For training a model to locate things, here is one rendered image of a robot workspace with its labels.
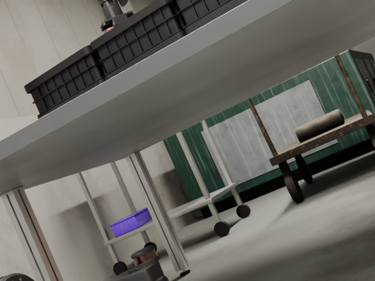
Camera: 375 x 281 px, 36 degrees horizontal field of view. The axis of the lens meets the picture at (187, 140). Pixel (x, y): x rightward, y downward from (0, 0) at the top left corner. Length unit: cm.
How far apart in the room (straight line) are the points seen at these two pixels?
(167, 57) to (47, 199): 303
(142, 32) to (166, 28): 8
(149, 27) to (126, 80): 51
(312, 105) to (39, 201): 230
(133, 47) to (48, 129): 50
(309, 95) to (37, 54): 223
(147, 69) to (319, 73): 374
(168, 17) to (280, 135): 339
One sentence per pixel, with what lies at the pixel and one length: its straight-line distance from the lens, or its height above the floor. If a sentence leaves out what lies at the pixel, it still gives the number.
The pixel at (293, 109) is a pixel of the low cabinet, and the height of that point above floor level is 57.
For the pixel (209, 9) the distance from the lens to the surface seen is 156.
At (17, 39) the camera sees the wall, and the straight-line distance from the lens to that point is 467.
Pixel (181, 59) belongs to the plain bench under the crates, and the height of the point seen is 66.
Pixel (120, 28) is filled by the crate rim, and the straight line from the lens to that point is 168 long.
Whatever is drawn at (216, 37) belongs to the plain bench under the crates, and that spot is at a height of 67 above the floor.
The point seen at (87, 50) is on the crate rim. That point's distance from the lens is 176.
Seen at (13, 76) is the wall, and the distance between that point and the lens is 440.
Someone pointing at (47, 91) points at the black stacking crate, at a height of 88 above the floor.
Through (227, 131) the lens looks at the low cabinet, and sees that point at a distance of 503.
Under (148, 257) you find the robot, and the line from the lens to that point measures 153.
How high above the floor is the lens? 46
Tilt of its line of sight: 3 degrees up
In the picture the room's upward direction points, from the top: 24 degrees counter-clockwise
